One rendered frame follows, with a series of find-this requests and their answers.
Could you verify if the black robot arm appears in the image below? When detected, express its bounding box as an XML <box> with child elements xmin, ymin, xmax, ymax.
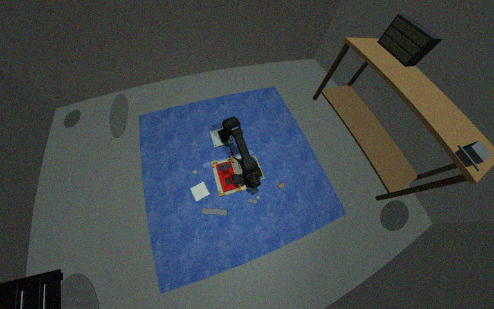
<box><xmin>217</xmin><ymin>117</ymin><xmax>261</xmax><ymax>189</ymax></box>

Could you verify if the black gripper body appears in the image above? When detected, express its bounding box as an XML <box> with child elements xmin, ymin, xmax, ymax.
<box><xmin>232</xmin><ymin>167</ymin><xmax>262</xmax><ymax>185</ymax></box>

